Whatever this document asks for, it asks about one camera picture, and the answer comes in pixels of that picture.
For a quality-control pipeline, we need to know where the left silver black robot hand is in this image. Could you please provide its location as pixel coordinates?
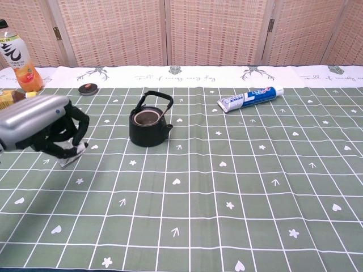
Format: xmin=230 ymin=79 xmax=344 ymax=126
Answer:
xmin=0 ymin=95 xmax=90 ymax=160

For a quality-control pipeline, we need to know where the pyramid tea bag with tag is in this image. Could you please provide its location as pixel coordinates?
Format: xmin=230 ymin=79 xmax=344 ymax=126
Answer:
xmin=57 ymin=141 xmax=90 ymax=168

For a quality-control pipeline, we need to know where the yellow drink bottle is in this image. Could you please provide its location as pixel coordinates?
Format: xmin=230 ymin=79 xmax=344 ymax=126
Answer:
xmin=0 ymin=90 xmax=39 ymax=111

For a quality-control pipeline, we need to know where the black teapot lid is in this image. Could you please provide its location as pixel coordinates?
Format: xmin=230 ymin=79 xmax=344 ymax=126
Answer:
xmin=78 ymin=83 xmax=99 ymax=96

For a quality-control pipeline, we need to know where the black cast iron teapot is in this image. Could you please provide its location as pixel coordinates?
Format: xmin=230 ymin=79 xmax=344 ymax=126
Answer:
xmin=129 ymin=90 xmax=174 ymax=147

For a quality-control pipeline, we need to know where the orange juice bottle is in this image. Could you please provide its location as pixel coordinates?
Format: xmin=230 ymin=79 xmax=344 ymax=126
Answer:
xmin=0 ymin=19 xmax=45 ymax=92

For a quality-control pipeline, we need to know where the green checkered tablecloth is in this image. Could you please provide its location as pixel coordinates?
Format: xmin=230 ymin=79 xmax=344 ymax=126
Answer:
xmin=0 ymin=65 xmax=363 ymax=272

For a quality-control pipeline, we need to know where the woven folding screen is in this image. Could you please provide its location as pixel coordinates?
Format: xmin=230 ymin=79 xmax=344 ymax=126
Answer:
xmin=0 ymin=0 xmax=363 ymax=69

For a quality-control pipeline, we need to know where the blue white toothpaste tube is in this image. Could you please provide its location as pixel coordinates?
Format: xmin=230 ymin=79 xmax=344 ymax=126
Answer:
xmin=217 ymin=86 xmax=284 ymax=113

